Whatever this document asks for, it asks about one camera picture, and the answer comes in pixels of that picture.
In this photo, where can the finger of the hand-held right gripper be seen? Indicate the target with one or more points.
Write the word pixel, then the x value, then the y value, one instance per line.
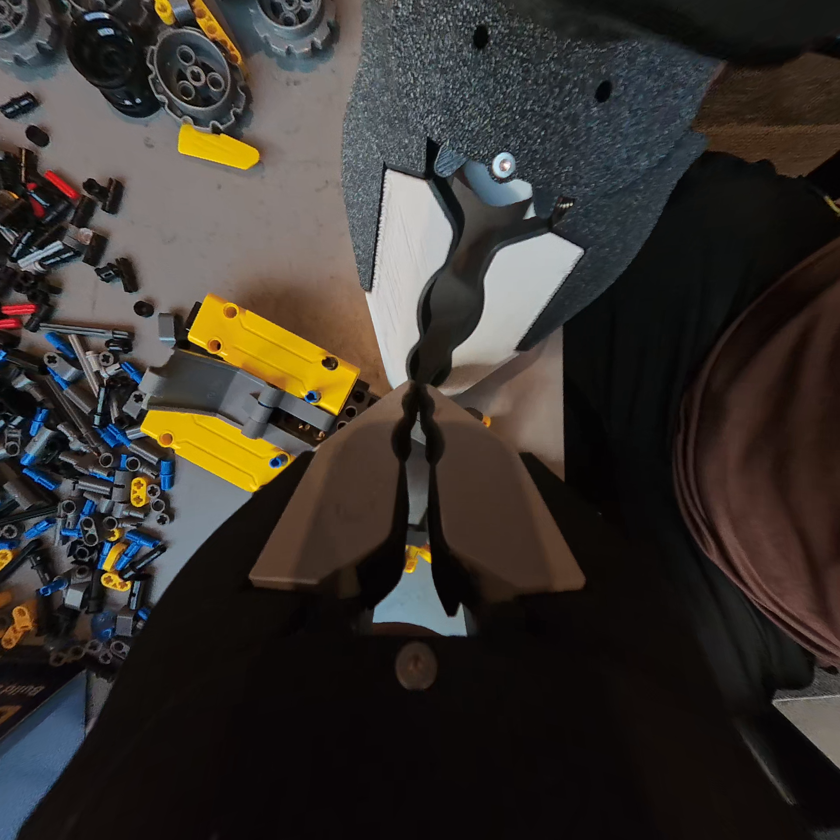
pixel 525 289
pixel 407 249

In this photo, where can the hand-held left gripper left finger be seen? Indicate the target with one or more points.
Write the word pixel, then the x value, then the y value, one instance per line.
pixel 328 518

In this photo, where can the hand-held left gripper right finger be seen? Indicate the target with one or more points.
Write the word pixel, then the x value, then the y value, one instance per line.
pixel 512 525

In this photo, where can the yellow and grey brick module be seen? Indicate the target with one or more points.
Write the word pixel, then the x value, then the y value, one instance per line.
pixel 418 558

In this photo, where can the black and yellow brick assembly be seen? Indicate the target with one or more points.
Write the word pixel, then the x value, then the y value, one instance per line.
pixel 262 341

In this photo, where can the small grey oval brick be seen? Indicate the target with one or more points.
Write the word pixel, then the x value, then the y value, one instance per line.
pixel 172 328

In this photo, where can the pile of loose brick pieces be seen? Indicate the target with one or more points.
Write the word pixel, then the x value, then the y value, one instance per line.
pixel 79 459

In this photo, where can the person's brown shirt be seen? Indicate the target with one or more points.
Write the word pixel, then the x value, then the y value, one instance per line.
pixel 768 459

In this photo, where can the blue cardboard box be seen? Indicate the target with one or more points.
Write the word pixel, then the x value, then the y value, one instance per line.
pixel 39 735

